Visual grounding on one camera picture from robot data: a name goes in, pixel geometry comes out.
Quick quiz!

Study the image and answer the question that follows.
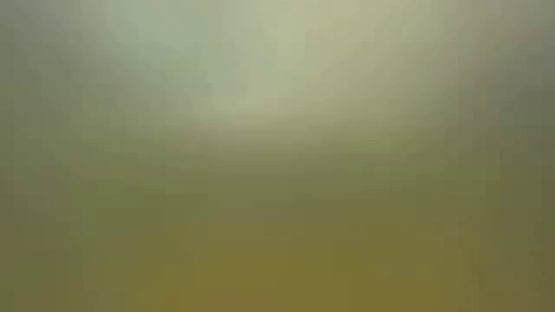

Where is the translucent yellow plastic bin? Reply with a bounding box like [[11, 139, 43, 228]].
[[0, 0, 555, 312]]

